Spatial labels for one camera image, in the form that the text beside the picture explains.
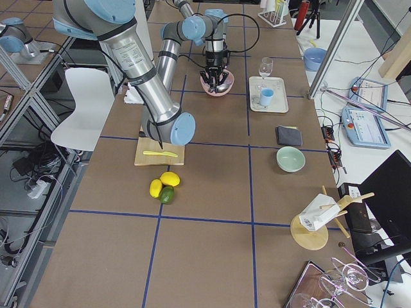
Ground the blue bowl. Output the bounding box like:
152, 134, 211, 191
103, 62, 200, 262
303, 47, 327, 72

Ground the wooden cup stand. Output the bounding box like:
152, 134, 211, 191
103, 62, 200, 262
290, 185, 375, 251

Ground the white chair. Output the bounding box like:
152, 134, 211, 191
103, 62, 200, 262
51, 67, 115, 151

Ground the small blue cup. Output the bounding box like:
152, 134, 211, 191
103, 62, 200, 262
259, 88, 274, 107

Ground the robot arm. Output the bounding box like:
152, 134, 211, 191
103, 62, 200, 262
157, 1, 217, 91
53, 1, 232, 146

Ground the yellow plastic knife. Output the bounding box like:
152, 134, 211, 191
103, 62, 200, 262
143, 150, 179, 158

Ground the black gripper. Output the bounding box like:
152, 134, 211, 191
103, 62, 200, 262
200, 49, 230, 89

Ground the pink bowl of ice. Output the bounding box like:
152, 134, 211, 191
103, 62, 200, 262
200, 70, 235, 97

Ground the teach pendant tablet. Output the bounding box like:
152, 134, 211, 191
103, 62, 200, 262
348, 77, 388, 112
341, 107, 391, 149

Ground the clear wine glass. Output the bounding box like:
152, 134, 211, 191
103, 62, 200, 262
259, 57, 274, 80

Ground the wooden cutting board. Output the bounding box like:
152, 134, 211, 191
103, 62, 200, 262
134, 130, 185, 166

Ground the cream serving tray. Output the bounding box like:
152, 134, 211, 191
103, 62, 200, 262
249, 76, 288, 113

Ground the yellow lemon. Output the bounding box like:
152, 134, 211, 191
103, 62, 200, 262
160, 171, 180, 187
149, 178, 163, 198

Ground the white carton box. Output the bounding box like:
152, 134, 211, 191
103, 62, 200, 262
298, 194, 340, 232

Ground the white cup rack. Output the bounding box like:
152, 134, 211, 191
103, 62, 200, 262
258, 0, 289, 28

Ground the green ceramic bowl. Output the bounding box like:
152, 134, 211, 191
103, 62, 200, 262
276, 146, 306, 173

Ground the metal ice scoop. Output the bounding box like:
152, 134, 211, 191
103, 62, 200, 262
209, 75, 234, 96

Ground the green avocado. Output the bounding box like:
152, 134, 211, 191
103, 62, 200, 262
159, 186, 175, 204

